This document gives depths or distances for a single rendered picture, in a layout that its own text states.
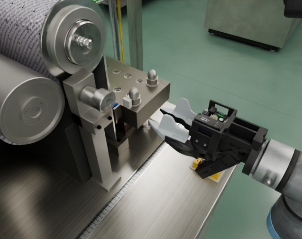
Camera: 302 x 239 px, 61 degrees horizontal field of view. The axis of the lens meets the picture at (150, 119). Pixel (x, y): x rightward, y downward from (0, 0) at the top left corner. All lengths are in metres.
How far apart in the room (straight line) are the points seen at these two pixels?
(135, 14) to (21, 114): 1.06
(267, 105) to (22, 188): 2.11
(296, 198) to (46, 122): 0.43
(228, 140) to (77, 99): 0.27
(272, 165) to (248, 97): 2.08
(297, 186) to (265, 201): 1.36
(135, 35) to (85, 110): 1.02
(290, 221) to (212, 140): 0.19
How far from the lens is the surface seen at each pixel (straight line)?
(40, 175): 0.73
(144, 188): 0.65
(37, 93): 0.46
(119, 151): 0.70
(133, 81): 0.74
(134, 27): 1.45
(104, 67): 0.56
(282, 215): 0.52
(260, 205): 1.78
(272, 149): 0.44
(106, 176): 0.65
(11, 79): 0.44
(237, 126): 0.44
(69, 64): 0.46
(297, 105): 2.58
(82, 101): 0.46
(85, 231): 0.62
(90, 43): 0.43
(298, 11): 0.24
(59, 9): 0.44
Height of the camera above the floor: 1.46
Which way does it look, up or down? 44 degrees down
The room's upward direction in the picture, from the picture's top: straight up
